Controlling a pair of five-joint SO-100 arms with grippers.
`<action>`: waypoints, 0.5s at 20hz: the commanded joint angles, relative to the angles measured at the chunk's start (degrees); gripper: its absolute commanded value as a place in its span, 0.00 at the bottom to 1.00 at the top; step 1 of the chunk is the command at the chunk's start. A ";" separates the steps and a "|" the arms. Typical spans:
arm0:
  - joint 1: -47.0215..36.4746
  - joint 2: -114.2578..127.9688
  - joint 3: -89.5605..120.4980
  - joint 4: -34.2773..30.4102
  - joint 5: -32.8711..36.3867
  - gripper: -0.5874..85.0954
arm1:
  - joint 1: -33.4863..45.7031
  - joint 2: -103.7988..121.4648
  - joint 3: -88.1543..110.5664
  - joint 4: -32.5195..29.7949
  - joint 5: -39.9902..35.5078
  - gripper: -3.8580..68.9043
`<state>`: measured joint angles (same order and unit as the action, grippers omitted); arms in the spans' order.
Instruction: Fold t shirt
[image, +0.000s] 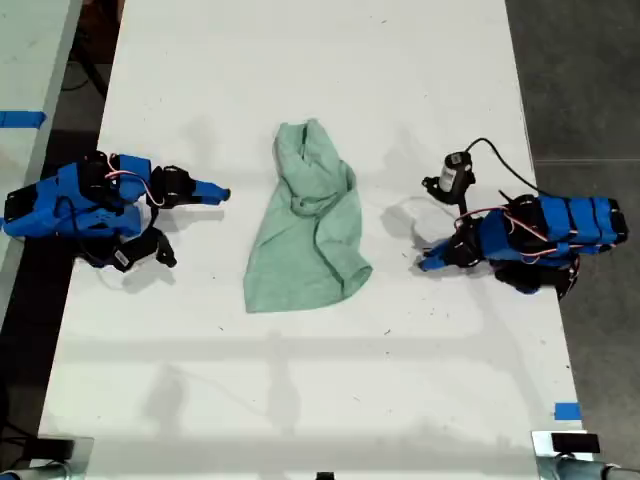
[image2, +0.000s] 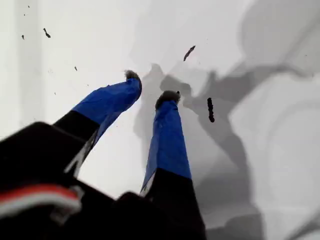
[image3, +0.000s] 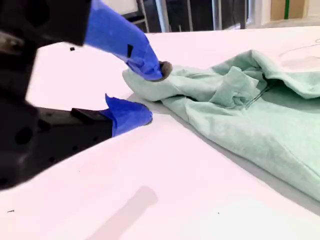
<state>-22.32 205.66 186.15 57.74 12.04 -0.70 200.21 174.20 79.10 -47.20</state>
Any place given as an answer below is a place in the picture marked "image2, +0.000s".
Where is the red and white wire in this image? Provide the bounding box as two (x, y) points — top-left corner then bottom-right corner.
(0, 183), (83, 221)

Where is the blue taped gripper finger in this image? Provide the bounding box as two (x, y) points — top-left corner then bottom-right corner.
(53, 69), (143, 151)
(139, 90), (207, 240)

